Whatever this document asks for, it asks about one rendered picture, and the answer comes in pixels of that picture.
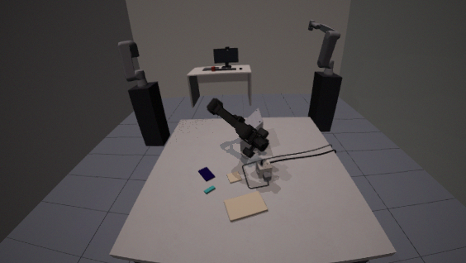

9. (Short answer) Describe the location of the small teal block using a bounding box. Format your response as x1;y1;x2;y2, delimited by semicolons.
203;185;216;194

